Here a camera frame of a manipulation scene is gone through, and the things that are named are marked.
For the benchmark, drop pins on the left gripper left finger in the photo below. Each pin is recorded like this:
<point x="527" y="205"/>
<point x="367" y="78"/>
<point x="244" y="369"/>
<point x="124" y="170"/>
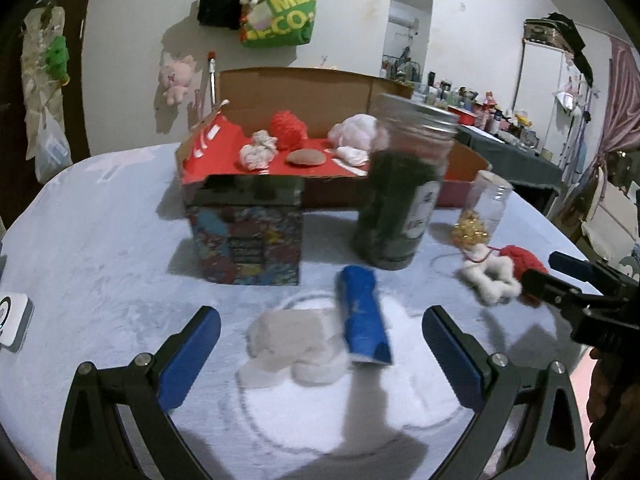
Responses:
<point x="93" y="443"/>

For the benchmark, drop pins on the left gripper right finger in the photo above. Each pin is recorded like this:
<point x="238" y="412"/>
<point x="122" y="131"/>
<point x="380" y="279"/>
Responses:
<point x="548" y="443"/>

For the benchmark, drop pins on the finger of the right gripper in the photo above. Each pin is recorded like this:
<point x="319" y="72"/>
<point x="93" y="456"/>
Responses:
<point x="551" y="290"/>
<point x="595" y="273"/>

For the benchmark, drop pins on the white fluffy flower toy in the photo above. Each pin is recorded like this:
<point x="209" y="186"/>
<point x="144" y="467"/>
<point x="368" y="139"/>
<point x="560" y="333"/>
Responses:
<point x="491" y="275"/>

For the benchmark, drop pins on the blue sock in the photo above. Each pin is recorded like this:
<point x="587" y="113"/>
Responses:
<point x="364" y="328"/>

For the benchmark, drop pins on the white mesh bath pouf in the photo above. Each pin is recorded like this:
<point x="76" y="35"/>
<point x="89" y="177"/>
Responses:
<point x="360" y="131"/>

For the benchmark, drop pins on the red mesh bath pouf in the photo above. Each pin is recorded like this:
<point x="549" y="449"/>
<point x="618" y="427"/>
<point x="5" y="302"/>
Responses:
<point x="289" y="130"/>

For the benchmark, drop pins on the red yarn ball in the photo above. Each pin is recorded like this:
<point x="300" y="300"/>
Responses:
<point x="515" y="261"/>

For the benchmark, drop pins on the right hand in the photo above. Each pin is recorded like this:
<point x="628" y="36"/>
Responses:
<point x="614" y="425"/>

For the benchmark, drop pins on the clear jar gold items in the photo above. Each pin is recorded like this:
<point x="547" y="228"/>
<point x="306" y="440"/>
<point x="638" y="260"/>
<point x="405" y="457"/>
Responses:
<point x="483" y="210"/>

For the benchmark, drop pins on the dark cloth covered table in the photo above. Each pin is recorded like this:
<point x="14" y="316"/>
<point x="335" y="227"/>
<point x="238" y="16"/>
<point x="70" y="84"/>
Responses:
<point x="513" y="164"/>

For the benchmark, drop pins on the pink curtain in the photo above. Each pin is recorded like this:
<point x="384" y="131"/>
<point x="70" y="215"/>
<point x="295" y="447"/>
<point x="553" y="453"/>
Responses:
<point x="621" y="123"/>

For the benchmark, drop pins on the white small device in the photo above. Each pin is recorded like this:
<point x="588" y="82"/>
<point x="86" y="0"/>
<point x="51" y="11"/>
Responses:
<point x="16" y="312"/>

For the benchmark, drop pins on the dark green glass jar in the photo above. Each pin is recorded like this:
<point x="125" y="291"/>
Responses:
<point x="408" y="161"/>

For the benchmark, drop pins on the white wardrobe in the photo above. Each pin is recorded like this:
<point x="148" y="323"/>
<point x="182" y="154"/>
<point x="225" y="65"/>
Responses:
<point x="553" y="94"/>

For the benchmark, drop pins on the red bowl on table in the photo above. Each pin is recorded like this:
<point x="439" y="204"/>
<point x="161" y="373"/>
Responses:
<point x="466" y="118"/>

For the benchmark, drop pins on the white folded socks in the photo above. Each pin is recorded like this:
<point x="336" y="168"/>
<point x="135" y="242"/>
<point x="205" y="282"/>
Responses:
<point x="305" y="345"/>

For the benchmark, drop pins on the white small cloth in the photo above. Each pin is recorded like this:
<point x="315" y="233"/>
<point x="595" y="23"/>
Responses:
<point x="352" y="156"/>

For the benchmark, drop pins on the comic print tin box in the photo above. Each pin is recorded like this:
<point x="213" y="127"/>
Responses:
<point x="247" y="230"/>

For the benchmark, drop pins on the suitcase on wardrobe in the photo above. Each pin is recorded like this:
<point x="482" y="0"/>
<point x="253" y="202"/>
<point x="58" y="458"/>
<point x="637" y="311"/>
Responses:
<point x="541" y="31"/>

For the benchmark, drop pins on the beige round sponge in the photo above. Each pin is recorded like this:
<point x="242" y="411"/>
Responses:
<point x="307" y="157"/>

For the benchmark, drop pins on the red lined cardboard box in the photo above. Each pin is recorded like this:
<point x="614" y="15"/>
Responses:
<point x="320" y="99"/>

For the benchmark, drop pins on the white plastic bag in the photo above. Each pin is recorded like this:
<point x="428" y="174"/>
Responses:
<point x="52" y="152"/>

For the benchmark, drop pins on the pale pink bunny plush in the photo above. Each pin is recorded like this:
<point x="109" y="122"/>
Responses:
<point x="176" y="78"/>

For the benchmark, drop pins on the green tote bag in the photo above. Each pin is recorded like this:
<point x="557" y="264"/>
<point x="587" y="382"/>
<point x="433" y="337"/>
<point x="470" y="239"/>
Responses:
<point x="277" y="23"/>

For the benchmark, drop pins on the green plush on door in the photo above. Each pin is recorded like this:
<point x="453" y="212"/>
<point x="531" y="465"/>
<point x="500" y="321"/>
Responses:
<point x="56" y="59"/>

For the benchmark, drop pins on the wall mirror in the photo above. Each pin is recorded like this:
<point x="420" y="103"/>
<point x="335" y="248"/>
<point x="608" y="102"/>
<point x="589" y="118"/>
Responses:
<point x="406" y="40"/>

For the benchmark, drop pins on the broom handle red tip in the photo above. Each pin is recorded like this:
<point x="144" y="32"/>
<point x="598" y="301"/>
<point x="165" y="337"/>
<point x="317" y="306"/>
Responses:
<point x="212" y="65"/>

